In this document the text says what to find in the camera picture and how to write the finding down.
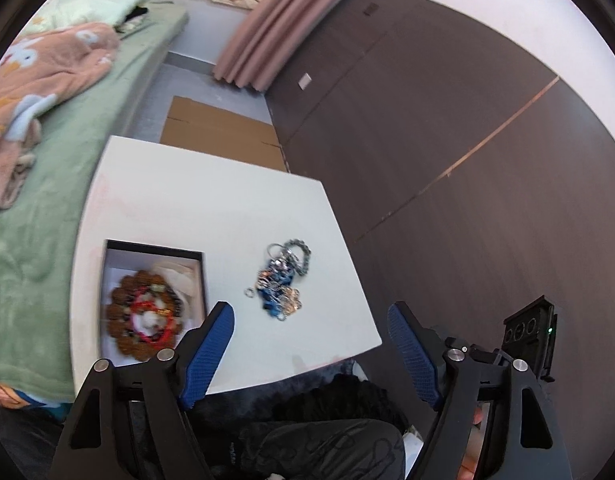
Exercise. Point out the person's black pants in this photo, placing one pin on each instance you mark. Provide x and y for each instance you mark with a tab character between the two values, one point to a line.
327	440

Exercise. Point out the blue orange printed bedding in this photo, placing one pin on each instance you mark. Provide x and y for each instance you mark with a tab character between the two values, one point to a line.
17	395

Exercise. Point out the dark wall switch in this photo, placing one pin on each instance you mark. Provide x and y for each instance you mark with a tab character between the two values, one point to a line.
371	8

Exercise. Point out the pink curtain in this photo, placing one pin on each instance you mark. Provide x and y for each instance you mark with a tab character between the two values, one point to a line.
277	25

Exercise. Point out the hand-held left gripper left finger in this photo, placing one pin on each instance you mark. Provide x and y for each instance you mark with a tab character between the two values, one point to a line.
210	355

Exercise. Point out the white wall socket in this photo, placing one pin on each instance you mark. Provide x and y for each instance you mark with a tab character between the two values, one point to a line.
305	81

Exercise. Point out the green bed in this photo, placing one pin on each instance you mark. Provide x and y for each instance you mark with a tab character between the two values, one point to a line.
52	160

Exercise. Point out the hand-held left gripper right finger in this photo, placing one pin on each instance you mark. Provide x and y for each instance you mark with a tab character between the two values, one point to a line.
412	355

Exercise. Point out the flat cardboard sheet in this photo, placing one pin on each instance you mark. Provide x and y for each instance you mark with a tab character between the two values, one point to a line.
212	130

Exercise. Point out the pink flower print blanket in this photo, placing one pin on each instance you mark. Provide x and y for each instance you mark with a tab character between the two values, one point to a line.
32	85

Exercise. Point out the white paper lining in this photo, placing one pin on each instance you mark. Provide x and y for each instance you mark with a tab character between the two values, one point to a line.
180	272

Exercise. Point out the black jewelry box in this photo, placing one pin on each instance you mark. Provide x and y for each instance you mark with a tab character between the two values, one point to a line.
106	280

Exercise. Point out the white side table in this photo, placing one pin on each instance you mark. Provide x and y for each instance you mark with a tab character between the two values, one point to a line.
187	195

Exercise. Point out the blue beaded jewelry tangle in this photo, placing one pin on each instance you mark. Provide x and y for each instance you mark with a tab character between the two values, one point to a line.
277	285

